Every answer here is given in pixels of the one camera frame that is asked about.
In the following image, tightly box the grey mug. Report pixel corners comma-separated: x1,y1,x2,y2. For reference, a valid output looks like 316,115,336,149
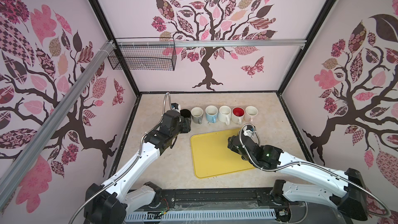
191,107,204,124

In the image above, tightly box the light blue mug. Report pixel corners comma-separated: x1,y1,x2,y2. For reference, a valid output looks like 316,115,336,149
205,105,218,123

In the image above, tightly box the white mug red interior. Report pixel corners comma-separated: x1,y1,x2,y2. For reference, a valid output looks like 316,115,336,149
231,107,245,125

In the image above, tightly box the white ribbed-base mug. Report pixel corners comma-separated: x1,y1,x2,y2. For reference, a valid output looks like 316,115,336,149
218,106,232,125

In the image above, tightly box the pale pink mug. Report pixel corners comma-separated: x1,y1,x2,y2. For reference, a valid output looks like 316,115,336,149
244,106,259,123

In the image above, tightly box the black mug white base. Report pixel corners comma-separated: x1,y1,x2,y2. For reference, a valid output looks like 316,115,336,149
180,109,191,119

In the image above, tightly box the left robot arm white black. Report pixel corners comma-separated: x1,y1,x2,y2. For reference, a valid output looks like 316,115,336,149
82,110,191,224

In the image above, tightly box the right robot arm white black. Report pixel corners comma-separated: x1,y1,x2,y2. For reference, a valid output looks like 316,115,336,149
228,134,368,222

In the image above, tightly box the yellow plastic tray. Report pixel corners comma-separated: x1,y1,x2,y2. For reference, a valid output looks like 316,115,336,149
190,129,254,179

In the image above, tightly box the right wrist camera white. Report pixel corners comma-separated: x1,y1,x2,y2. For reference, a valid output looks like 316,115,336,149
243,125,256,139

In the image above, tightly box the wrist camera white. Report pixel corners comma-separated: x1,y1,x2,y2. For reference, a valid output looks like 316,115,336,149
171,103,181,113
243,125,256,139

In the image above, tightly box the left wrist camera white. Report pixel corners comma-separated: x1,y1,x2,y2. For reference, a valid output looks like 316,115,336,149
171,103,181,113

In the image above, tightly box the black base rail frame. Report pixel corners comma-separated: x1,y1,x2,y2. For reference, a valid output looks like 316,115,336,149
83,186,353,224

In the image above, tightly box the black wire basket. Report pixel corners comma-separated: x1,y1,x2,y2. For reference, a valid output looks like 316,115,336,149
108,37,177,71

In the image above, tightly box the white slotted cable duct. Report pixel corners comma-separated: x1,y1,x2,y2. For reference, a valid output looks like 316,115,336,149
125,209,277,223

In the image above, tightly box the left metal conduit cable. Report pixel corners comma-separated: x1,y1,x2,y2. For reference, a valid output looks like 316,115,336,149
68,92,173,224

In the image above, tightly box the back aluminium rail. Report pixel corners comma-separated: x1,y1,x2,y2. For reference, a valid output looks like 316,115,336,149
117,39,307,48

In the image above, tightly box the aluminium rail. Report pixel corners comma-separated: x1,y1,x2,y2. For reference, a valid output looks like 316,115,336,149
117,39,307,48
1,40,115,207

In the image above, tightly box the left aluminium rail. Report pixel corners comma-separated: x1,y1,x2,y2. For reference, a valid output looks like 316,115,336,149
1,40,115,207

